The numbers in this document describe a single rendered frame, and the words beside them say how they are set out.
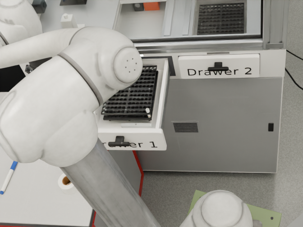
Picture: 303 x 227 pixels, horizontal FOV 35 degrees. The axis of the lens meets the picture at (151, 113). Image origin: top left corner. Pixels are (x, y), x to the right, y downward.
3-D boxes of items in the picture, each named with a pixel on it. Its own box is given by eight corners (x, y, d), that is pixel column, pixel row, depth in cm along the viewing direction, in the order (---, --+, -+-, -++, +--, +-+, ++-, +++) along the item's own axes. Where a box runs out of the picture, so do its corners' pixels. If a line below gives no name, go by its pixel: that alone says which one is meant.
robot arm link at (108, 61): (94, 9, 103) (44, 48, 100) (137, 19, 89) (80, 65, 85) (123, 58, 110) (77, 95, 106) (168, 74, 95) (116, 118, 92)
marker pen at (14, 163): (3, 195, 175) (2, 192, 174) (0, 194, 176) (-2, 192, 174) (18, 162, 183) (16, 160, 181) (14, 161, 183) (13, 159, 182)
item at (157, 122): (161, 143, 168) (158, 133, 163) (90, 143, 173) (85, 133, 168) (172, 57, 191) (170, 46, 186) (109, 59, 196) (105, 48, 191)
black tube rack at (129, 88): (153, 124, 173) (149, 113, 168) (105, 124, 177) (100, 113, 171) (159, 76, 186) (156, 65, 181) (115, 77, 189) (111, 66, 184)
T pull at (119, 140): (130, 146, 161) (129, 144, 160) (108, 146, 163) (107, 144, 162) (131, 137, 163) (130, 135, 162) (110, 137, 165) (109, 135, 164)
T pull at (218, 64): (228, 71, 173) (228, 68, 172) (207, 71, 175) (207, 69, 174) (228, 63, 175) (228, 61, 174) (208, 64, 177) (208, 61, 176)
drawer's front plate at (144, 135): (166, 150, 168) (161, 132, 159) (86, 149, 174) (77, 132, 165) (167, 146, 169) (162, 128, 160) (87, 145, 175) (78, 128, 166)
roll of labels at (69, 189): (80, 193, 170) (76, 188, 167) (60, 195, 171) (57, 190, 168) (80, 175, 174) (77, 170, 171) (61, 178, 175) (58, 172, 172)
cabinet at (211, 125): (279, 180, 243) (287, 77, 179) (83, 176, 264) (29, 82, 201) (274, 42, 298) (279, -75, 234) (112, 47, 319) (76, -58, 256)
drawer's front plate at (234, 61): (259, 77, 179) (259, 57, 171) (181, 79, 185) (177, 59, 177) (259, 74, 180) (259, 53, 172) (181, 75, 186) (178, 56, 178)
